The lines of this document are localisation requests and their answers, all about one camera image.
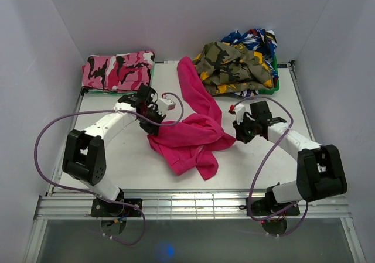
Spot magenta pink trousers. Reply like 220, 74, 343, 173
148, 56, 236, 180

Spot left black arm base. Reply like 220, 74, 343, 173
90, 199, 142, 235

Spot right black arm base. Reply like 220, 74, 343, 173
246, 198, 300, 236

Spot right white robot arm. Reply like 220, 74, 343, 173
229, 100, 347, 219

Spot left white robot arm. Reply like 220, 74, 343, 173
62, 85, 175, 216

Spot pink camouflage folded trousers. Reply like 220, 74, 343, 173
82, 50, 155, 93

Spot olive yellow camouflage trousers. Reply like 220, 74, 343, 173
192, 42, 273, 96

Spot blue white camouflage trousers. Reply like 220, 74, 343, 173
221, 28, 279, 95

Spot green plastic bin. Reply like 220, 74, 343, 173
258, 54, 279, 95

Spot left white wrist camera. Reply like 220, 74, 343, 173
156, 98, 176, 114

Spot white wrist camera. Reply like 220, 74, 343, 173
156, 98, 176, 114
229, 104, 246, 125

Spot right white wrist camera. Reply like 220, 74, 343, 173
229, 104, 246, 125

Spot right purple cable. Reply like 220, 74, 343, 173
233, 95, 309, 238

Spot purple cable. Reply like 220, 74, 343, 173
34, 91, 186, 245
233, 95, 309, 238

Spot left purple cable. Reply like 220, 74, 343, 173
34, 91, 186, 245

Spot aluminium front rail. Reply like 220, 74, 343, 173
34, 190, 352, 220

